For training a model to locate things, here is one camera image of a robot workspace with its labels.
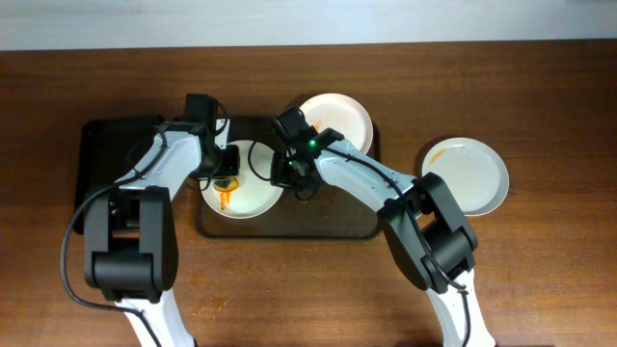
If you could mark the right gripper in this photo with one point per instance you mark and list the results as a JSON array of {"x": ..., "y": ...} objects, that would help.
[{"x": 281, "y": 169}]

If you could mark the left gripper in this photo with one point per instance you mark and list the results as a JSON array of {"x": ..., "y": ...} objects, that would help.
[{"x": 229, "y": 163}]

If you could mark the orange green sponge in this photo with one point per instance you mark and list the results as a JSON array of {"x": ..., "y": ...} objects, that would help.
[{"x": 226, "y": 184}]

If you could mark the white plate with sauce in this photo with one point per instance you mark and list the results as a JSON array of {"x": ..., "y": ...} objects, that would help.
[{"x": 253, "y": 196}]

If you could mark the cream plate with sauce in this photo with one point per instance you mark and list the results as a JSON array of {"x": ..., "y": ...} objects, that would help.
[{"x": 343, "y": 114}]

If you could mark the white plate sauce streak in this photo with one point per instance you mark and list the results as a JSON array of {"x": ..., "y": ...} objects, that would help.
[{"x": 475, "y": 174}]

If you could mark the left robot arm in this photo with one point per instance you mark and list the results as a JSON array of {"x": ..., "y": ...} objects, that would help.
[{"x": 130, "y": 247}]

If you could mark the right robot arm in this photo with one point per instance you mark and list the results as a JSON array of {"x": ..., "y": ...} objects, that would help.
[{"x": 429, "y": 237}]

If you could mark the black sponge tray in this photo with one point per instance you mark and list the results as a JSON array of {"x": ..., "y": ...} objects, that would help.
[{"x": 110, "y": 148}]

